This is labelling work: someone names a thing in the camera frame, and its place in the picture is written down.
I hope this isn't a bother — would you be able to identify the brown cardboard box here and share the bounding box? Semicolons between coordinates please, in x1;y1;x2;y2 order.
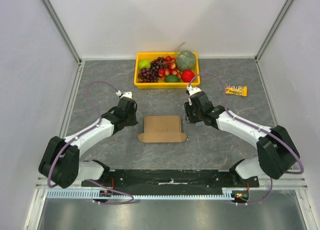
137;115;187;143

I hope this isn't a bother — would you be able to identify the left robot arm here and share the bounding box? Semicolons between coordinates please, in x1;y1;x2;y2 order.
38;91;138;189

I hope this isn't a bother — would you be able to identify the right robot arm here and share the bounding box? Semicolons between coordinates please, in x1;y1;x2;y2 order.
184;87;304;187

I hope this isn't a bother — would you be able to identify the yellow plastic bin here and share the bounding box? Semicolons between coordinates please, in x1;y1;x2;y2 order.
133;52;189;89

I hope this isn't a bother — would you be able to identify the red apple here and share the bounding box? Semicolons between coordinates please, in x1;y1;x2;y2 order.
181;69;195;83

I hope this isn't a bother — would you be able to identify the green avocado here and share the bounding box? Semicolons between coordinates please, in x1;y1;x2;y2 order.
164;74;180;83

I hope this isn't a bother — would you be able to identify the dark purple grape bunch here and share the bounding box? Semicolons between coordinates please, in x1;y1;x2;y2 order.
137;67;159;83

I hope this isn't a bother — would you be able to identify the red grape bunch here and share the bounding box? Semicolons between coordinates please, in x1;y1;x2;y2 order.
158;55;181;81

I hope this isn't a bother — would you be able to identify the yellow candy bag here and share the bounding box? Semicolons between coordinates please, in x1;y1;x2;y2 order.
224;84;248;97

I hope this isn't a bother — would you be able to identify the netted green melon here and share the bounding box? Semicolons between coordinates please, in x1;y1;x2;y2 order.
176;50;197;72

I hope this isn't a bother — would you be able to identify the green apple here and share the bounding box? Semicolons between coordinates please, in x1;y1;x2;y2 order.
138;59;151;70

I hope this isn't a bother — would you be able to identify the upper purple grape bunch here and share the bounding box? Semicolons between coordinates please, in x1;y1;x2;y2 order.
150;57;166;70

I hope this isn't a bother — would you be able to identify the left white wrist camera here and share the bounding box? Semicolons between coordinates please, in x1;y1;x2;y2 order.
115;90;134;102

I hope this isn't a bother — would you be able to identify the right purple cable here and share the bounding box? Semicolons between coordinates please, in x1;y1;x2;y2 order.
187;71;305;206

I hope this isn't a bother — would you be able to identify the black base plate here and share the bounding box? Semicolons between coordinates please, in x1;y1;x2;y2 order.
97;169;260;189

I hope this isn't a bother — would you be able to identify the slotted cable duct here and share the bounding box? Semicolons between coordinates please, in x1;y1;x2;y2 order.
46;188;235;201

